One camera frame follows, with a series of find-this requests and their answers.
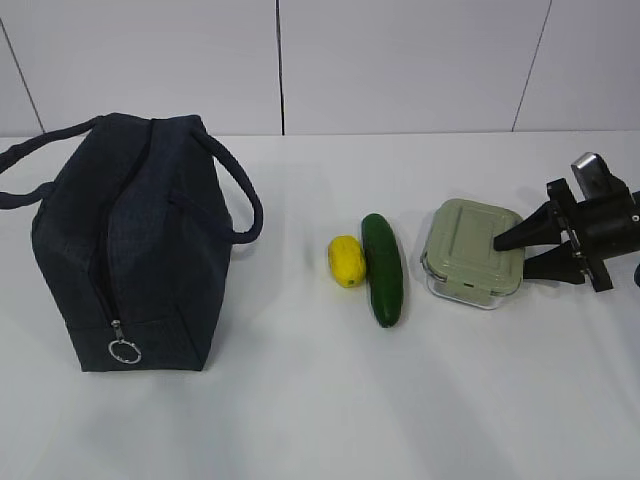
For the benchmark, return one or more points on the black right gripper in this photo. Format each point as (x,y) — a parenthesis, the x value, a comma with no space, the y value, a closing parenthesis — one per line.
(598,230)

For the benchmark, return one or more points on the glass container green lid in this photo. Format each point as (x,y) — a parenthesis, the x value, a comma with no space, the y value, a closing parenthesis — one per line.
(459,259)

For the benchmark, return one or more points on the green cucumber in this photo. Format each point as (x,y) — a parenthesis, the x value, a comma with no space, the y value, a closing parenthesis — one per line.
(384,269)

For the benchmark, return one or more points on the navy insulated lunch bag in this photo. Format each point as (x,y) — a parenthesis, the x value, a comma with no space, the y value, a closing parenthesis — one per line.
(134,237)

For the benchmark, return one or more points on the yellow lemon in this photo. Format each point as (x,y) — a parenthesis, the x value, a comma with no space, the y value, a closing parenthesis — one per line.
(346,261)

